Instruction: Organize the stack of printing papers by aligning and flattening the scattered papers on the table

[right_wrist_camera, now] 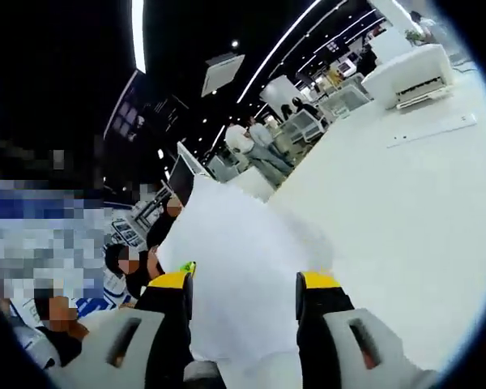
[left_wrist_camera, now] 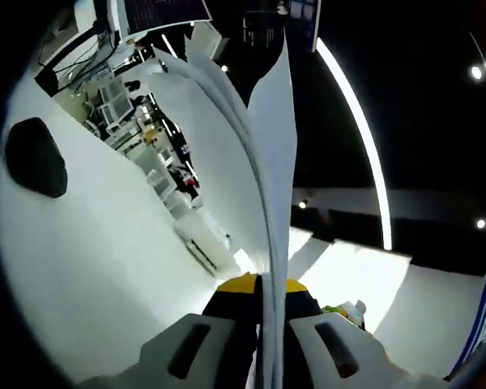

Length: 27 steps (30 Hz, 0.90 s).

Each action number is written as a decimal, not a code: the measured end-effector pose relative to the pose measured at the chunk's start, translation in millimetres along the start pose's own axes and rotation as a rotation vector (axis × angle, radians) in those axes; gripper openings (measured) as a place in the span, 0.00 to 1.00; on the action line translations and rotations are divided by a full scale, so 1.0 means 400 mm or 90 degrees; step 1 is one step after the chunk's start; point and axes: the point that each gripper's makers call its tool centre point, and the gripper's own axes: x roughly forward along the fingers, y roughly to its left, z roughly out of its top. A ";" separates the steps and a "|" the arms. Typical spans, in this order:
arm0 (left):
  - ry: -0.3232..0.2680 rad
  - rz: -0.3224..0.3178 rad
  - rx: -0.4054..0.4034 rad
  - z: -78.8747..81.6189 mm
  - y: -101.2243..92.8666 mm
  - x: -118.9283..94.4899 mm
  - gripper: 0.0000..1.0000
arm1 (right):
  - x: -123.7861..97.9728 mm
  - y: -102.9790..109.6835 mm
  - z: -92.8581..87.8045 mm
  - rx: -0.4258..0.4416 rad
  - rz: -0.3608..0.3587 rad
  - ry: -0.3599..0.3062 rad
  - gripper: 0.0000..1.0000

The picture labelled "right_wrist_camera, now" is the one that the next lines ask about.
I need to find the large open laptop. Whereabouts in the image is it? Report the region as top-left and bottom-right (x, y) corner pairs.
(168, 153), (196, 206)

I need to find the grey mesh office chair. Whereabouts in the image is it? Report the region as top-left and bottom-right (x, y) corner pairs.
(283, 109), (329, 143)

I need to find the white table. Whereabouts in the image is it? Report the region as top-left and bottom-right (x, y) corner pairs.
(266, 60), (486, 376)

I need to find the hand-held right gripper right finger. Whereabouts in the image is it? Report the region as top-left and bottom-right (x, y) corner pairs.
(295, 270), (438, 389)

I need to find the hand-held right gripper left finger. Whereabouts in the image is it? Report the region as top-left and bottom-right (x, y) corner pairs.
(54, 270), (195, 389)

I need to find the white printer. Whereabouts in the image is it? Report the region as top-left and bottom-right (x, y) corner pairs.
(360, 43), (455, 111)

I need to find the wall poster board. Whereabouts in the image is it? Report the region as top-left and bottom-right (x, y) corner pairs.
(111, 217), (146, 247)

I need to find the ceiling air conditioner unit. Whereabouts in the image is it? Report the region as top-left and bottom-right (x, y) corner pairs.
(201, 52), (246, 98)

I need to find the stack of white printing papers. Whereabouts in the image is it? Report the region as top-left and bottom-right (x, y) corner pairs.
(157, 177), (338, 389)

